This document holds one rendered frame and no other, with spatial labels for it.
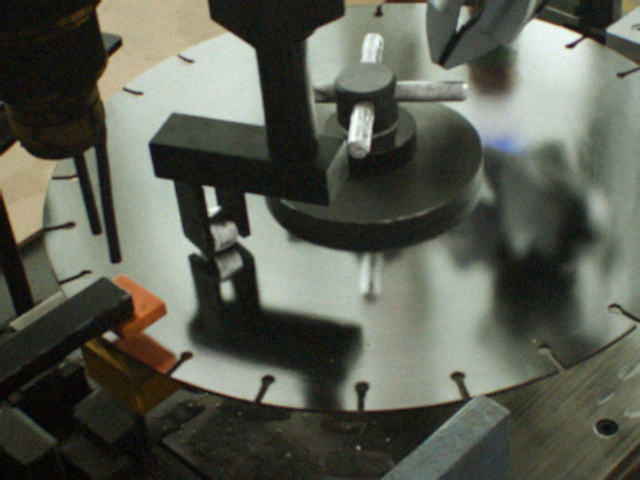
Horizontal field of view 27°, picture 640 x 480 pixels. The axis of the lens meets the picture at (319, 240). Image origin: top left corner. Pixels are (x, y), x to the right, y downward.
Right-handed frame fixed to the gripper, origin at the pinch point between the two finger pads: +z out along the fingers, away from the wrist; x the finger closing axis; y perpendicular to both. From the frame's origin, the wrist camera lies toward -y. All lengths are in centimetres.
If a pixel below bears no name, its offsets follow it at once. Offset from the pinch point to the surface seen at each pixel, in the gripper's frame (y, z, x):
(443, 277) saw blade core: 13.8, 5.5, 3.4
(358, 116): 9.5, 2.3, -3.1
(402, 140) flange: 7.4, 3.2, -0.5
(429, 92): 7.2, 0.5, -0.5
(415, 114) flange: 2.9, 3.5, 0.0
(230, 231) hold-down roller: 12.6, 9.0, -6.0
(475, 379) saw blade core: 20.0, 5.9, 5.5
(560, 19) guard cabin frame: -44.6, 8.2, 12.7
